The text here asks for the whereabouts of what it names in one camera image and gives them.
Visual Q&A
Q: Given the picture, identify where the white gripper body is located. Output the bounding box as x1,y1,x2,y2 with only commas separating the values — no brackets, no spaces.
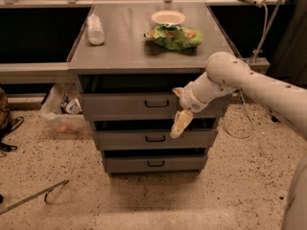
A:
179,83,207,113

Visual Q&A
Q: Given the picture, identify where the metal rod with hook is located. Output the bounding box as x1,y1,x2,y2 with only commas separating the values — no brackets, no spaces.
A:
0,179,69,215

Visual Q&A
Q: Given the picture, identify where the grey side rail bracket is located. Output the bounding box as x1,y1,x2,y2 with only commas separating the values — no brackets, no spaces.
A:
243,57,270,75

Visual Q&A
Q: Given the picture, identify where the white paper bowl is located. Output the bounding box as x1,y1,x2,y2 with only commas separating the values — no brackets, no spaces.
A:
152,11,185,27

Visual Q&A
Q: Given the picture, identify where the grey middle drawer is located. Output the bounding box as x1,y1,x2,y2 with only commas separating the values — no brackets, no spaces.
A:
93,129,217,150

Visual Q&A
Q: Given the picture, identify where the grey drawer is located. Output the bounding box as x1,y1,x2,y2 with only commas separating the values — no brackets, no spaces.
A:
93,129,217,150
103,155,207,173
78,91,232,121

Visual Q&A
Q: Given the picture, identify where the green chip bag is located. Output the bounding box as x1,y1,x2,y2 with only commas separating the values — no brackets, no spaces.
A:
144,25,202,51

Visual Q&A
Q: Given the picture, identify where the grey drawer cabinet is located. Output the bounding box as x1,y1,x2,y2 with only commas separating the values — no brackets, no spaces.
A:
68,1,230,160

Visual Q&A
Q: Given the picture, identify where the white power cable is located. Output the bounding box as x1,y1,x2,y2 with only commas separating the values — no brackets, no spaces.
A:
223,2,269,140

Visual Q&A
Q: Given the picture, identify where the dark backpack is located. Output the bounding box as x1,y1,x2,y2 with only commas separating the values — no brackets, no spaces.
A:
0,88,24,157

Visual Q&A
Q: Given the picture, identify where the clear plastic storage bin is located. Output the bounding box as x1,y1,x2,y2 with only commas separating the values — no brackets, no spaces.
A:
39,83,91,134

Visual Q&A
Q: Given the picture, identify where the grey top drawer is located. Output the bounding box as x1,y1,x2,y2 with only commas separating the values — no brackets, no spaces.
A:
78,91,232,121

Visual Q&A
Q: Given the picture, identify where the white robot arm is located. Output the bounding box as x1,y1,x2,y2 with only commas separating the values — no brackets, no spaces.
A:
170,52,307,230

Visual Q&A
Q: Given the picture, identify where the grey bottom drawer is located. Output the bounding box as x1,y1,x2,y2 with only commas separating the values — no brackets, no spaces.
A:
103,155,207,173

